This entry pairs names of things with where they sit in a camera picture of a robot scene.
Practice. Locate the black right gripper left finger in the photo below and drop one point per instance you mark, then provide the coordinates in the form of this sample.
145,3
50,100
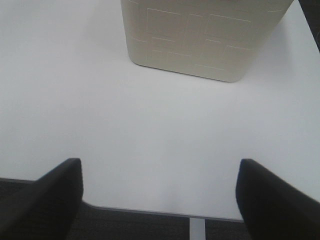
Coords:
46,208

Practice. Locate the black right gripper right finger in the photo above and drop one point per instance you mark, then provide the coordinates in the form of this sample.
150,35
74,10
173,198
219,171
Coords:
271,208

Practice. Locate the white table leg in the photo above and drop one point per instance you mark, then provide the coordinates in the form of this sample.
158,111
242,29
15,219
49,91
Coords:
197,229

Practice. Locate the beige bin grey rim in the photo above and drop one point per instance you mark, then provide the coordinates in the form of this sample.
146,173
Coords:
214,39

